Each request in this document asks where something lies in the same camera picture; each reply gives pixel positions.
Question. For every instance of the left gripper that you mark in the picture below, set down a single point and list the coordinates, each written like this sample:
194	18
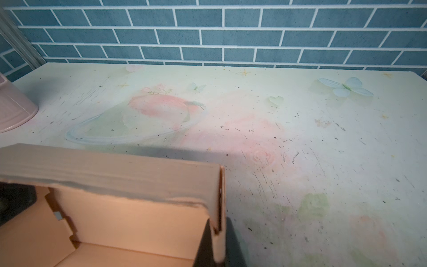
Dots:
15	198

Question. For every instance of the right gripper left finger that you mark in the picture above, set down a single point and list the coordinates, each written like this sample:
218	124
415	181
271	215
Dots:
204	256

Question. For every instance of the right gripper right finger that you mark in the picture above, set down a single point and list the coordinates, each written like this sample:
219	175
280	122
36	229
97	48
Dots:
234	255

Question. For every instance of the pink paper box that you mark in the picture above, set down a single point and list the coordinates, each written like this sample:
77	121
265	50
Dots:
97	209

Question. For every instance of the pink pen cup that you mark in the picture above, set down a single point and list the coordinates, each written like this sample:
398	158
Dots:
16	107

